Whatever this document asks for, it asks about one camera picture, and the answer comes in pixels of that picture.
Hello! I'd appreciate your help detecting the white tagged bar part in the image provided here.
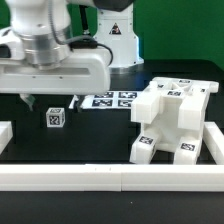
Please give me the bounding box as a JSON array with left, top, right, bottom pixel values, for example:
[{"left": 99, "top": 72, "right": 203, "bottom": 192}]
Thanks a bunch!
[{"left": 131, "top": 91, "right": 163, "bottom": 124}]

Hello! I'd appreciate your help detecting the small white tagged cube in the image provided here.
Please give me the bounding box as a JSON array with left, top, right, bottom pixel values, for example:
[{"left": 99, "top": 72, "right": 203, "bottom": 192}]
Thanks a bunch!
[{"left": 46, "top": 107, "right": 65, "bottom": 127}]

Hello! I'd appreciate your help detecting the grey braided cable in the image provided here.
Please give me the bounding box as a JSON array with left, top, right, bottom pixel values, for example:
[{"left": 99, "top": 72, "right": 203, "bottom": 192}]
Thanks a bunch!
[{"left": 48, "top": 0, "right": 114, "bottom": 66}]

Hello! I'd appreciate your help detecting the white front fence rail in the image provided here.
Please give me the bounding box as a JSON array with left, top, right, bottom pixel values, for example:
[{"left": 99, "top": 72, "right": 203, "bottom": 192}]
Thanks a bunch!
[{"left": 0, "top": 164, "right": 224, "bottom": 192}]

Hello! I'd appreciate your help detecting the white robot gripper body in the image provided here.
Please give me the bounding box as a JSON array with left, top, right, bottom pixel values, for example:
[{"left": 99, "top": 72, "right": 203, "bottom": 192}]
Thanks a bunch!
[{"left": 0, "top": 28, "right": 111, "bottom": 95}]

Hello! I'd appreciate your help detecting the paper sheet with tags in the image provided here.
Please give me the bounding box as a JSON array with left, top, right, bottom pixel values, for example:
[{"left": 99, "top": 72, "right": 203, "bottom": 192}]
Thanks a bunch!
[{"left": 69, "top": 91, "right": 140, "bottom": 110}]

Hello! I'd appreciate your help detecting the white chair seat part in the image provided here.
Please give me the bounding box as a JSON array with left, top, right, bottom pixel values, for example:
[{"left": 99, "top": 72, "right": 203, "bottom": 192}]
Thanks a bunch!
[{"left": 139, "top": 91, "right": 206, "bottom": 152}]

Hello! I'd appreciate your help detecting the white left fence block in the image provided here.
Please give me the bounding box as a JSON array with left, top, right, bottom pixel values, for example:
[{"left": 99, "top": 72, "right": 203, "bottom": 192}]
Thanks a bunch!
[{"left": 0, "top": 121, "right": 13, "bottom": 154}]

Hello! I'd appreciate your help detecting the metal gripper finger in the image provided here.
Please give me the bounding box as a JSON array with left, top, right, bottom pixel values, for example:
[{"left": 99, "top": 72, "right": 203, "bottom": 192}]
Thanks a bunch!
[
  {"left": 20, "top": 94, "right": 35, "bottom": 111},
  {"left": 73, "top": 95, "right": 85, "bottom": 113}
]

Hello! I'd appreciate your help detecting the white long chair back part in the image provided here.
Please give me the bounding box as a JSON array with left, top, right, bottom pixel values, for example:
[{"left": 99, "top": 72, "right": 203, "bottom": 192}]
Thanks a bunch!
[{"left": 144, "top": 77, "right": 219, "bottom": 96}]

